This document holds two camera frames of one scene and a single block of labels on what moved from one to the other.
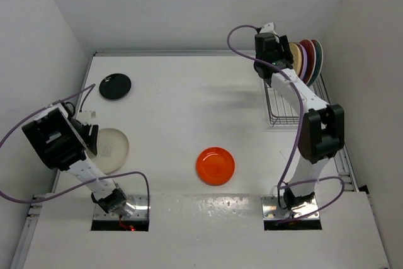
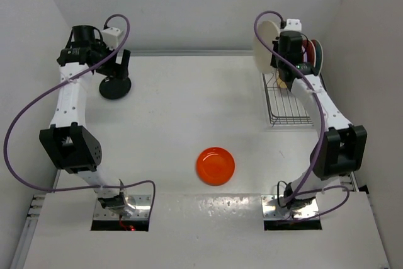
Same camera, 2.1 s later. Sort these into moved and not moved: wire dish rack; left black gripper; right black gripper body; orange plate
Moved: left black gripper; right black gripper body
Not moved: wire dish rack; orange plate
